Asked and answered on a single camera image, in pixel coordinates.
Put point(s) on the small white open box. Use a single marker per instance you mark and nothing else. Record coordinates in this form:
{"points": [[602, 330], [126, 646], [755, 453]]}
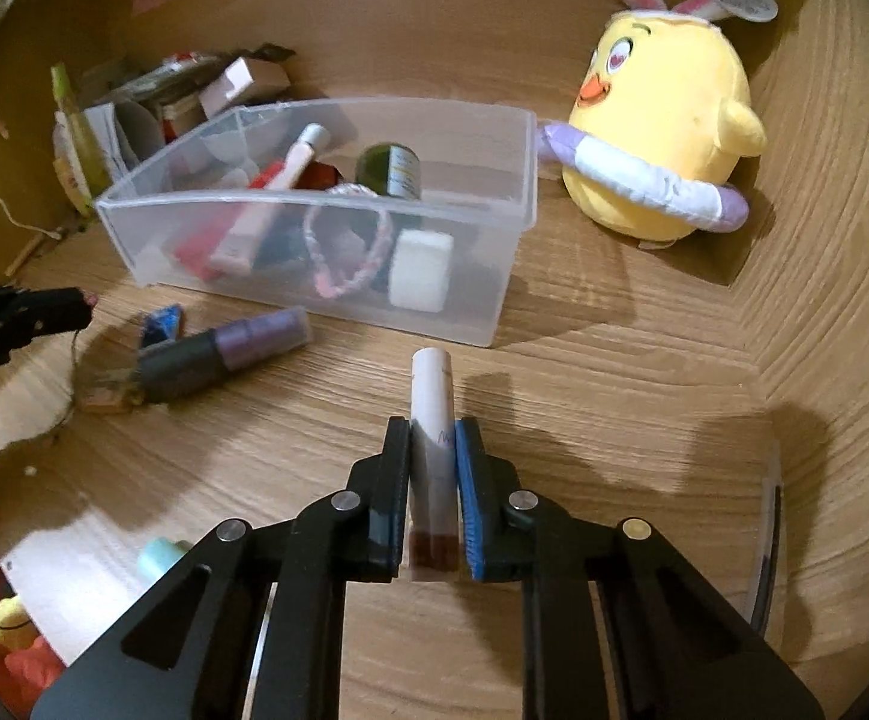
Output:
{"points": [[243, 86]]}

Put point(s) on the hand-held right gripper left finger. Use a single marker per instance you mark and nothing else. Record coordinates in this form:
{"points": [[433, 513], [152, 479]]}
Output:
{"points": [[398, 480]]}

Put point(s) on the dark green jar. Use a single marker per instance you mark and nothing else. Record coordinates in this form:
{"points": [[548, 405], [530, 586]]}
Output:
{"points": [[386, 169]]}

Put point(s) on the small wooden stick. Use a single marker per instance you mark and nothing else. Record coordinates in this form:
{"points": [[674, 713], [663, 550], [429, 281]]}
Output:
{"points": [[28, 256]]}

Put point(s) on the pink cream tube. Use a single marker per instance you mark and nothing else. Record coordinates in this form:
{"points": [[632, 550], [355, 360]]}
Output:
{"points": [[284, 172]]}

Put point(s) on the white lip balm stick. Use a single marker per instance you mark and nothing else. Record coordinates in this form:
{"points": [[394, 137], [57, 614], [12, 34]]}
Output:
{"points": [[431, 420]]}

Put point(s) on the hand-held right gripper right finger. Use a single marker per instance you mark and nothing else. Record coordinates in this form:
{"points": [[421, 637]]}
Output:
{"points": [[472, 495]]}

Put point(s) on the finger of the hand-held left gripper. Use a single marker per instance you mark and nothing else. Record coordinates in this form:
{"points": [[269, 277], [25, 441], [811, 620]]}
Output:
{"points": [[29, 311]]}

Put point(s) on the white tape roll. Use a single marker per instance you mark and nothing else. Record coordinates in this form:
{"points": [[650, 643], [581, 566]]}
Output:
{"points": [[419, 270]]}

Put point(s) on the red sachet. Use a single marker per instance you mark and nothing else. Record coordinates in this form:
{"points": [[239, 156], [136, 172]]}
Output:
{"points": [[194, 255]]}

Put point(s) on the mint green tube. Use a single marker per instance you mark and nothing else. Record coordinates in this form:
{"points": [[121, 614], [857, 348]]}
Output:
{"points": [[161, 556]]}

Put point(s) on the clear plastic storage box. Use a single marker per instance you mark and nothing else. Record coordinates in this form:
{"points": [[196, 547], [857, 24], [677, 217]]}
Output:
{"points": [[479, 292]]}

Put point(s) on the yellow green spray bottle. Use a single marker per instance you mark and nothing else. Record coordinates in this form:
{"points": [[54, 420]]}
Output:
{"points": [[74, 127]]}

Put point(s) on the small dark blue box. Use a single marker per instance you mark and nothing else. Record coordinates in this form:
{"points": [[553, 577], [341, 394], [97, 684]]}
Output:
{"points": [[163, 324]]}

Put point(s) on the stack of flat packets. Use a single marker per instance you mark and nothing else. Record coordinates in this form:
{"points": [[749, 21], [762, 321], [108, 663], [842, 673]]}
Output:
{"points": [[157, 79]]}

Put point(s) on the yellow chick plush toy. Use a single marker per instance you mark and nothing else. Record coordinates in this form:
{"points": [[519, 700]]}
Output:
{"points": [[659, 90]]}

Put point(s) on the folded white paper sheets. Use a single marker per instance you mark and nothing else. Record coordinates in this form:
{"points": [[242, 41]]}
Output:
{"points": [[123, 139]]}

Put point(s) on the dark purple spray bottle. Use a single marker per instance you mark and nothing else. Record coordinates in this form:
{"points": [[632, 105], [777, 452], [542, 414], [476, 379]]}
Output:
{"points": [[202, 360]]}

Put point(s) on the yellow soft toy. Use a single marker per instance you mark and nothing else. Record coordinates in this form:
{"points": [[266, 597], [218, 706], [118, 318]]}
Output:
{"points": [[7, 619]]}

